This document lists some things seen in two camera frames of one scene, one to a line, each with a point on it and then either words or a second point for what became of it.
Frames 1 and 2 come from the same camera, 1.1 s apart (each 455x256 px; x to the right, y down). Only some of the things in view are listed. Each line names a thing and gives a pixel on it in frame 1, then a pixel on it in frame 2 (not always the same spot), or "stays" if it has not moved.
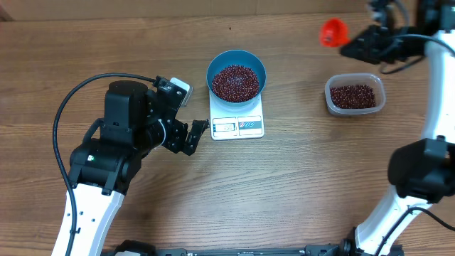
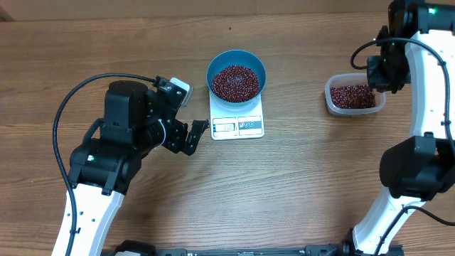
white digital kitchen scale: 229,124 stays
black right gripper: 370,40 -> 379,82
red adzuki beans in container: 353,97 stays
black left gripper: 175,143 stays
